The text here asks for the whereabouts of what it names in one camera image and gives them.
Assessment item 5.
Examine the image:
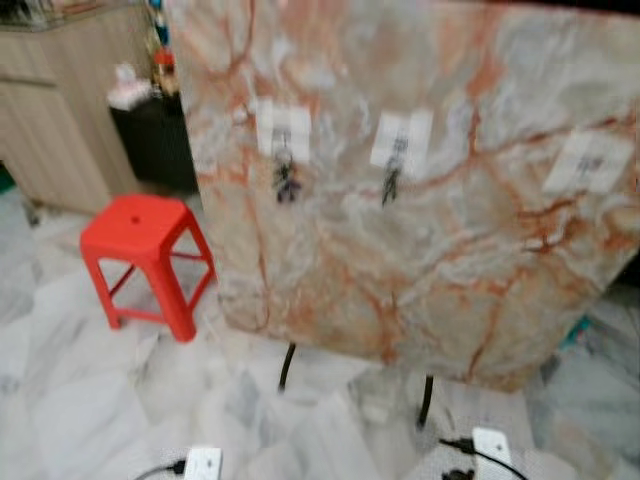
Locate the white pink item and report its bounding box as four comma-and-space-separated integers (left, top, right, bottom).
108, 64, 153, 111

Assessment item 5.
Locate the dark bulky key bunch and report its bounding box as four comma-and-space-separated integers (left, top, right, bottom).
272, 145, 303, 205

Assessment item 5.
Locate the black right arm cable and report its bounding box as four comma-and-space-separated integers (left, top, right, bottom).
438, 436, 529, 480

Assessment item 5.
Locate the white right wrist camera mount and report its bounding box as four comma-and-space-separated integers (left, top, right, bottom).
472, 427, 513, 469

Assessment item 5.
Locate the white hook plate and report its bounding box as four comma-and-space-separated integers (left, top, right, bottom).
370, 108, 435, 171
256, 100, 313, 161
543, 132, 636, 195

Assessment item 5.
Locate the light wooden cabinet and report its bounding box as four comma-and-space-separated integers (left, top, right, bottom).
0, 5, 166, 215

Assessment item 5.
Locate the red plastic stool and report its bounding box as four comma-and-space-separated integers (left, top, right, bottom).
80, 194, 217, 343

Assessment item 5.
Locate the orange veined marble board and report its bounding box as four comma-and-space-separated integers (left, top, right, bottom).
165, 0, 640, 393

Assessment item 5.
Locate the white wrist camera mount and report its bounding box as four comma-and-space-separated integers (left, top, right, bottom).
183, 446, 223, 480
472, 427, 513, 469

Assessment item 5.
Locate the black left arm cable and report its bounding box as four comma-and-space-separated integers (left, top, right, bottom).
133, 458, 189, 480

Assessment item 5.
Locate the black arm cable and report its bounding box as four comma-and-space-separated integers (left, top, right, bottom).
438, 436, 529, 480
133, 458, 189, 480

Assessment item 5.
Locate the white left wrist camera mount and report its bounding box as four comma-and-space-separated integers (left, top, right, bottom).
183, 446, 223, 480

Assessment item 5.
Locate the dark grey cabinet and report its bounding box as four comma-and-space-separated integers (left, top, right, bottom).
108, 92, 199, 197

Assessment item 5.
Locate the teal item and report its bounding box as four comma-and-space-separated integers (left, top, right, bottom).
562, 315, 593, 349

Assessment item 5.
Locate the colourful figurine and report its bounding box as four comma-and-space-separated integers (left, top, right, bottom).
145, 0, 183, 99

